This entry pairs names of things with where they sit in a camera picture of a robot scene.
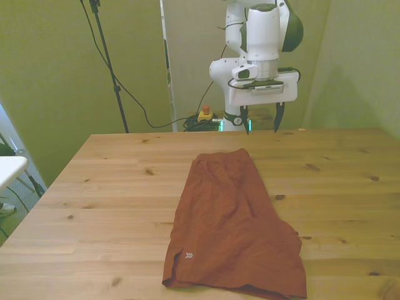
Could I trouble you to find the black stand cable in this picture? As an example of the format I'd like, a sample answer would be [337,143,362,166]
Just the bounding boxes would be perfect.
[79,0,188,129]

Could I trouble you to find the black tripod stand pole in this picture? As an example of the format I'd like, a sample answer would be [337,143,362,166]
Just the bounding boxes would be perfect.
[89,0,130,134]

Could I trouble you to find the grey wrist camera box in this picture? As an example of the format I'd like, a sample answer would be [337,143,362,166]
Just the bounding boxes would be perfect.
[242,80,285,94]

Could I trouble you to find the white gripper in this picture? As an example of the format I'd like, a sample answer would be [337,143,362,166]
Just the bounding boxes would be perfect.
[227,71,298,136]

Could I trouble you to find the white door frame strip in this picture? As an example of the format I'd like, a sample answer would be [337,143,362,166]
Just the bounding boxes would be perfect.
[159,0,179,133]

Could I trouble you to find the coiled black cables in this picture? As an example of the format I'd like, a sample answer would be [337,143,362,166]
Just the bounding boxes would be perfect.
[182,114,224,133]

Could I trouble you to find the wooden robot pedestal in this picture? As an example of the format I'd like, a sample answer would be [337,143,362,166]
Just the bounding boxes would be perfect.
[246,108,279,131]

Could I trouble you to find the white folding table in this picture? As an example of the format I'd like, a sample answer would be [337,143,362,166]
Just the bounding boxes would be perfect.
[0,129,48,199]

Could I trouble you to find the rust red shorts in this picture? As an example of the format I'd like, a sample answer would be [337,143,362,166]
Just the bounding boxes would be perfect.
[161,147,308,300]

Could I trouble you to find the white shoe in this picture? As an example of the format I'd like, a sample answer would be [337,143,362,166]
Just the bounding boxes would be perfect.
[0,202,18,217]

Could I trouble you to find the yellow emergency stop box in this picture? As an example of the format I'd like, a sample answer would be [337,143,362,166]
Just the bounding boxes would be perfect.
[197,106,214,123]

